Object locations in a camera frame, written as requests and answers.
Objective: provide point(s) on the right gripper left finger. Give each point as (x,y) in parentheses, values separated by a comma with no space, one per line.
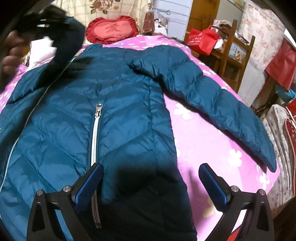
(69,203)

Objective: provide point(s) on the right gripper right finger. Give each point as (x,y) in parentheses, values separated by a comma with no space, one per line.
(230,200)

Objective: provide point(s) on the teal down jacket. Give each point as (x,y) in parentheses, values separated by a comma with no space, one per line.
(105,106)

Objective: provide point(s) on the person's left hand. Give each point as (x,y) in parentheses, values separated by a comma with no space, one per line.
(17,48)

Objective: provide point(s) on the beige floral quilt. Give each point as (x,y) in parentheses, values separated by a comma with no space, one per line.
(86,11)

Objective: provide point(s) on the red heart cushion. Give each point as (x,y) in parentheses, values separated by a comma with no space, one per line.
(108,31)

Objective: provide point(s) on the floral storage bag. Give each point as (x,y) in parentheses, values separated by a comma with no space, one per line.
(280,126)

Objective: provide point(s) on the red shopping bag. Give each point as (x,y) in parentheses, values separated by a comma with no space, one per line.
(202,42)

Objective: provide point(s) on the red cloth at right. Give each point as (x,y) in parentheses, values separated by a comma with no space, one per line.
(282,66)

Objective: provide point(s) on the wooden chair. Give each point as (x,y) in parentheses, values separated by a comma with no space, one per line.
(230,55)

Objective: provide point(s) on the floral curtain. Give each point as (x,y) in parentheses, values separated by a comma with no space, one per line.
(267,29)

